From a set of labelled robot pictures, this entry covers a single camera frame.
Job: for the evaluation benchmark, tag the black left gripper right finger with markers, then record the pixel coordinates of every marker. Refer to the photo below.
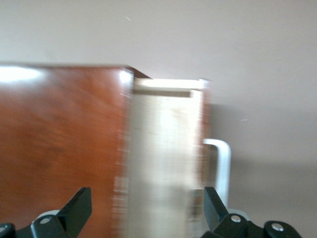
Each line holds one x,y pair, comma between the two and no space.
214,213

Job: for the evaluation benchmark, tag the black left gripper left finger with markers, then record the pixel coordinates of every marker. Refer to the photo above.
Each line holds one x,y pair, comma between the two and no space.
76,210

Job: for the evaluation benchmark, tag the light wood drawer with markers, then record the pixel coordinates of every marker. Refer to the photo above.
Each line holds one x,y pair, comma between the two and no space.
161,148

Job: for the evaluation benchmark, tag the dark brown wooden cabinet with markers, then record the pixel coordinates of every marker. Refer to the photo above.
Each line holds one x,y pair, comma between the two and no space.
62,136

